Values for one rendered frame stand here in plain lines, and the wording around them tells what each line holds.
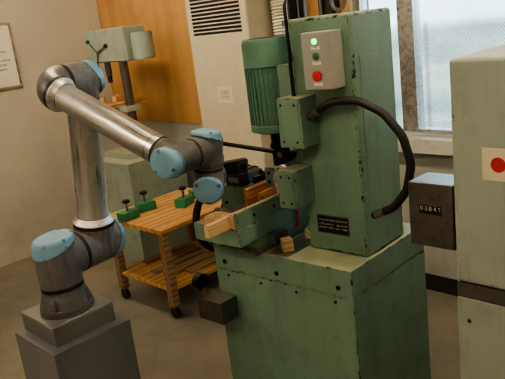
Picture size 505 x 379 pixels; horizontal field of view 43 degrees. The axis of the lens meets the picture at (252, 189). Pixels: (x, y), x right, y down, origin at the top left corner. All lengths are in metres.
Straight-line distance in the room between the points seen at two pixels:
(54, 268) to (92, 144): 0.44
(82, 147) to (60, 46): 2.94
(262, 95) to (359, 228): 0.53
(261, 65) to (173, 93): 2.64
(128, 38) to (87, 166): 2.13
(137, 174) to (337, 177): 2.54
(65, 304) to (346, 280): 0.98
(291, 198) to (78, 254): 0.80
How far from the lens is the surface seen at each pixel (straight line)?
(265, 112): 2.09
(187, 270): 3.67
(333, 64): 1.79
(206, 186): 1.86
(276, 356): 2.23
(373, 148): 1.92
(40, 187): 5.07
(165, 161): 1.73
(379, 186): 1.96
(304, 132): 1.87
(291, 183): 1.92
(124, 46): 4.28
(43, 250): 2.26
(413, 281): 2.21
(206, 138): 1.82
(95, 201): 2.31
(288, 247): 2.06
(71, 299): 2.31
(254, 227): 2.06
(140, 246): 4.43
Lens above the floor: 1.54
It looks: 15 degrees down
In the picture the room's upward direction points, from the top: 7 degrees counter-clockwise
